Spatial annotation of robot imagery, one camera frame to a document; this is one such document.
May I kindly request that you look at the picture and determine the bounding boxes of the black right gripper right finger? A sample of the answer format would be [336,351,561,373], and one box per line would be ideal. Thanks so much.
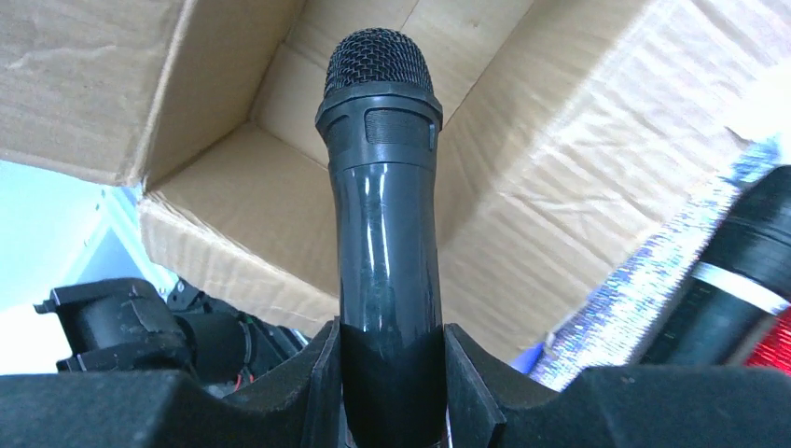
[444,324,593,447]

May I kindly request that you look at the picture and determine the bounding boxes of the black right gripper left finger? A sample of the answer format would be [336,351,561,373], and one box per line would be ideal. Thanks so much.
[222,318,341,447]

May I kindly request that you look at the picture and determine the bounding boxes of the silver rhinestone microphone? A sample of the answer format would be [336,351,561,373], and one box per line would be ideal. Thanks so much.
[528,136,790,391]

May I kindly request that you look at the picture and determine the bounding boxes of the brown cardboard box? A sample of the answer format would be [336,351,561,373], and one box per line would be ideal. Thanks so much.
[1,1,790,360]

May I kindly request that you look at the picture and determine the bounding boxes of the black microphone with silver band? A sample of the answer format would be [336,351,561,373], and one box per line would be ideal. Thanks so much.
[640,165,790,365]

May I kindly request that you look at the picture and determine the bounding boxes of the plain black microphone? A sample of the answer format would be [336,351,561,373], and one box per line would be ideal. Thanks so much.
[314,27,449,448]

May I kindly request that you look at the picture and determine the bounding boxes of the purple plastic microphone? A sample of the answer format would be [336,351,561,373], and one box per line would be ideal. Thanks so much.
[510,343,545,374]

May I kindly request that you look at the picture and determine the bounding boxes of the red glitter microphone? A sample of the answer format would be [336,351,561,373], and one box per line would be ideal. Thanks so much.
[744,308,790,375]

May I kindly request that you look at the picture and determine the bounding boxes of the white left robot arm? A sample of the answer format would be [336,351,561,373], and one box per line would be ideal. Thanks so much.
[35,277,310,398]

